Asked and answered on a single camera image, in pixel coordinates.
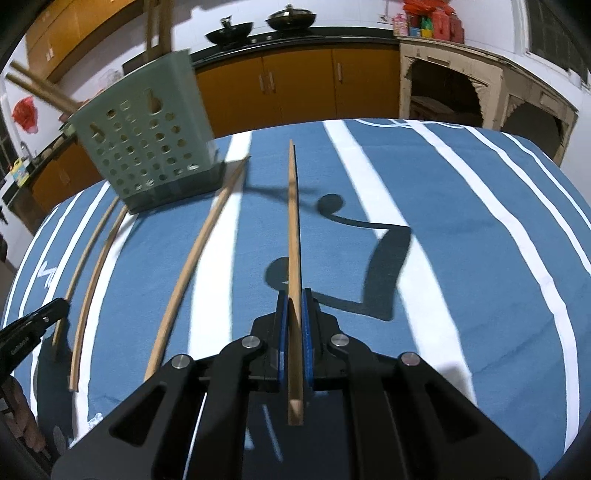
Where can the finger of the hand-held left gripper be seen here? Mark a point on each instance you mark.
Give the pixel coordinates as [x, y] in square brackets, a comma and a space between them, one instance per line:
[46, 314]

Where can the group of wooden chopsticks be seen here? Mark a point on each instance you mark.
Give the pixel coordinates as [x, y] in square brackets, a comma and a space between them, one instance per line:
[191, 267]

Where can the person's left hand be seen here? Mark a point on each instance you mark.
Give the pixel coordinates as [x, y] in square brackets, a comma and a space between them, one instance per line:
[23, 415]

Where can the red thermos flask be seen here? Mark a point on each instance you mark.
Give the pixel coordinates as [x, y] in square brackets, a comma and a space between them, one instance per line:
[441, 25]
[457, 27]

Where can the red plastic bag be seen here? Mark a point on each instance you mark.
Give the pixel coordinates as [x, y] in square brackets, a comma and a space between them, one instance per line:
[422, 5]
[25, 114]

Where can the wooden base cabinets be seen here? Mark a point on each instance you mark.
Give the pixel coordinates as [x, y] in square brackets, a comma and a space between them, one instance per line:
[300, 83]

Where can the pink bottle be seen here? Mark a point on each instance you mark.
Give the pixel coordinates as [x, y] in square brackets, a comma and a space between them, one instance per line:
[399, 25]

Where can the large barred window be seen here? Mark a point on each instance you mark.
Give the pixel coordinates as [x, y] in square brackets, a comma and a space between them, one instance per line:
[558, 32]

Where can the green perforated chopstick holder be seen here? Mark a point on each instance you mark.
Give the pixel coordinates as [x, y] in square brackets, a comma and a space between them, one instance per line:
[147, 138]

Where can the wooden wall cabinets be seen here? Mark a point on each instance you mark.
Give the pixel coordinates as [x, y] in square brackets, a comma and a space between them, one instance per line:
[69, 32]

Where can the cream carved side table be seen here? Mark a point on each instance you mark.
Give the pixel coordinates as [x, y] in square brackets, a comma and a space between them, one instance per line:
[489, 69]

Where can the gas stove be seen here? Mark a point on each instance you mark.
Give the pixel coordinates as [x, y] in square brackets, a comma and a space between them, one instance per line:
[277, 36]

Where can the yellow detergent bottle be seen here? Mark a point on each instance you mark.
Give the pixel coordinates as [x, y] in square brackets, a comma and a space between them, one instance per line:
[19, 171]

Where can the black wok with lid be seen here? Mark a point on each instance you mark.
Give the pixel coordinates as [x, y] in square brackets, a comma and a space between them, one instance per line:
[291, 18]

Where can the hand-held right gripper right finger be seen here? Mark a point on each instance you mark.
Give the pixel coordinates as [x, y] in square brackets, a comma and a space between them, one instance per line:
[308, 341]

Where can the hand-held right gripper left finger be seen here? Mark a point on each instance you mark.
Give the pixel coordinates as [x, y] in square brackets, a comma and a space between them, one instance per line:
[282, 341]

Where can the single wooden chopstick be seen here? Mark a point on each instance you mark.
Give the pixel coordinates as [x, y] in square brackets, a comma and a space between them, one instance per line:
[293, 230]

